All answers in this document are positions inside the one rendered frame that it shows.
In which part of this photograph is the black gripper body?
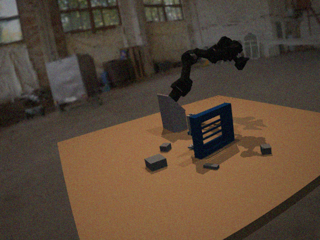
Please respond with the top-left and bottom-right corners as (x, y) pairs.
(217, 36), (247, 70)

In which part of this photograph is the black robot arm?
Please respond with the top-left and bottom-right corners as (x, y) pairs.
(169, 37), (243, 102)

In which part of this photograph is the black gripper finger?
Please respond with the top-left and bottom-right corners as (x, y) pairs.
(237, 56), (250, 68)
(222, 39), (240, 51)

